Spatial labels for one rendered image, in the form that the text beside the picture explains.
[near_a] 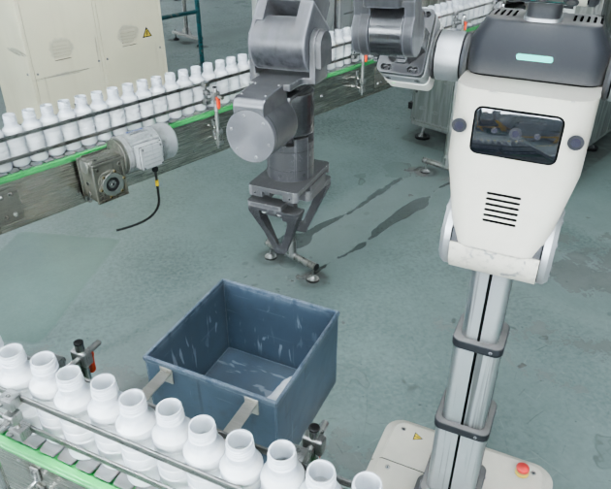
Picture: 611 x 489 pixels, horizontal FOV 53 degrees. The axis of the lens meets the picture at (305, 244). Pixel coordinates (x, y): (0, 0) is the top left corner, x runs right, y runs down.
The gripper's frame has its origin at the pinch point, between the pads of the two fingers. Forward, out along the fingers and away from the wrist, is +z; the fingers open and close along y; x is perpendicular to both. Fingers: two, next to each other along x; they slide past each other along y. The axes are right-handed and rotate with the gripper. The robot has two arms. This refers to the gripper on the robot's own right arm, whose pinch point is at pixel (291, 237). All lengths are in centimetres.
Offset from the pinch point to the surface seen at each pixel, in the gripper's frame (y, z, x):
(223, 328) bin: -41, 59, -39
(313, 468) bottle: 13.8, 24.7, 9.5
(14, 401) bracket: 18, 29, -39
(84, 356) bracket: 3.9, 31.2, -38.1
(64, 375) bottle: 13.6, 25.1, -32.1
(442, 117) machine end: -376, 112, -56
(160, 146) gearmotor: -95, 38, -94
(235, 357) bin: -40, 66, -36
